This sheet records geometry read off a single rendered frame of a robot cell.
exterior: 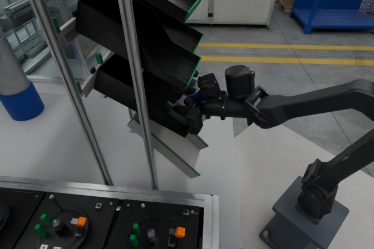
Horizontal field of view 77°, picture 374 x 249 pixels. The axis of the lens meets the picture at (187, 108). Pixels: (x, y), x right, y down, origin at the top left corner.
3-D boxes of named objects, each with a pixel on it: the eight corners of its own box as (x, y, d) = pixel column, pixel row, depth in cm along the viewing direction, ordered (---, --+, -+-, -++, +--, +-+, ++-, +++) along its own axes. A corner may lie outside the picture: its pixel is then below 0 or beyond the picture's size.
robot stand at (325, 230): (322, 239, 76) (350, 209, 63) (300, 275, 69) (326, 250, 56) (281, 207, 85) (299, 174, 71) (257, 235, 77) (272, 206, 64)
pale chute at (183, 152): (200, 149, 88) (208, 145, 86) (191, 179, 79) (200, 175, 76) (144, 98, 79) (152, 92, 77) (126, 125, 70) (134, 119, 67)
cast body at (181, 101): (191, 117, 71) (202, 103, 67) (186, 126, 68) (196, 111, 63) (168, 101, 71) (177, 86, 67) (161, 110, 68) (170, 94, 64)
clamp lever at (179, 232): (175, 238, 64) (185, 228, 59) (174, 246, 62) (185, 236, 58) (162, 234, 63) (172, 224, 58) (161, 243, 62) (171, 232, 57)
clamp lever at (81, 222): (84, 228, 66) (87, 218, 61) (81, 235, 64) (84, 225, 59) (71, 225, 65) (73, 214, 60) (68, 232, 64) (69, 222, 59)
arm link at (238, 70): (280, 111, 58) (280, 66, 52) (266, 130, 53) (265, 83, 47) (237, 103, 65) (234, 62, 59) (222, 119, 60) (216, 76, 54)
